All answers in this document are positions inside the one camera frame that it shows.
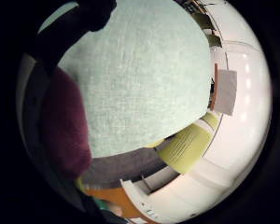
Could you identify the pale green fabric cushion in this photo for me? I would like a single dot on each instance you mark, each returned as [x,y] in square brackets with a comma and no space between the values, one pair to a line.
[140,81]

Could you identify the grey upholstered sofa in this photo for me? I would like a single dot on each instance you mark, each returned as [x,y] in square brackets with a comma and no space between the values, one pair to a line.
[124,166]

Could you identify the white board with orange edge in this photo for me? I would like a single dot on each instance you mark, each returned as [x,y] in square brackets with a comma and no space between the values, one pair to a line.
[225,91]

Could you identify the orange cabinet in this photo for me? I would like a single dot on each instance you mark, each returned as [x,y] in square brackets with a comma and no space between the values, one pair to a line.
[121,199]

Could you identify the white counter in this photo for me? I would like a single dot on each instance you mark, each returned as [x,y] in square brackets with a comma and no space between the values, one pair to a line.
[165,193]

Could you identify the dark wall shelf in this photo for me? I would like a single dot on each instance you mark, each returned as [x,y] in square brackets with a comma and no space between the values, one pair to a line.
[205,21]

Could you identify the large yellow-green wall panel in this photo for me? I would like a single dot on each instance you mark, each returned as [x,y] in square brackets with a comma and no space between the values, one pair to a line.
[185,146]

